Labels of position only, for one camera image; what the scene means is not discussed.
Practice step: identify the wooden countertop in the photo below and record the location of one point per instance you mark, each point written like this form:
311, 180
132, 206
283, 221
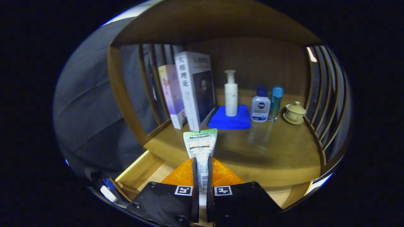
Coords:
268, 151

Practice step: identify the white pump bottle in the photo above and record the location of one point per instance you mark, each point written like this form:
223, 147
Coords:
231, 101

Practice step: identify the wooden drawer with black knob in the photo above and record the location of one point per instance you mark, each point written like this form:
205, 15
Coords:
142, 170

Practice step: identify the small white object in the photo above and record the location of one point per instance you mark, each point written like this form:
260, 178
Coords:
108, 193

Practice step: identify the wooden cabinet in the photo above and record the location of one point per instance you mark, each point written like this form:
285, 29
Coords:
252, 60

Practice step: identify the white green tube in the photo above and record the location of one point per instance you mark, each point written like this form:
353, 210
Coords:
200, 145

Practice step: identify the blue folded cloth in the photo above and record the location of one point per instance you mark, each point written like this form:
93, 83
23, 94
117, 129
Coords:
221, 121

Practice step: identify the black backdrop cloth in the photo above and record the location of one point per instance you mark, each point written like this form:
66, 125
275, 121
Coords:
88, 110

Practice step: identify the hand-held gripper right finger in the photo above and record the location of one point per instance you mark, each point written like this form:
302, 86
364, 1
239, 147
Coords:
209, 201

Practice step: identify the purple book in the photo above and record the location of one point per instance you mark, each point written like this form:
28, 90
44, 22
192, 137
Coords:
173, 97

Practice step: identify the white bottle with blue cap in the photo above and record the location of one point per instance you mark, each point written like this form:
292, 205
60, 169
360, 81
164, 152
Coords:
260, 108

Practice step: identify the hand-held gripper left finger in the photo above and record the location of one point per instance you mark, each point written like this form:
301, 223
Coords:
196, 201

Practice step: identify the tan lidded teacup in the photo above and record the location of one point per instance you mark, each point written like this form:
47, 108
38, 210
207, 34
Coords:
295, 113

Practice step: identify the teal bottle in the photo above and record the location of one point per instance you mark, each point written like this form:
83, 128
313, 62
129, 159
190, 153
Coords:
275, 105

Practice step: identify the thick white book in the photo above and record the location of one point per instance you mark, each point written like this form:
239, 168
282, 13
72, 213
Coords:
189, 94

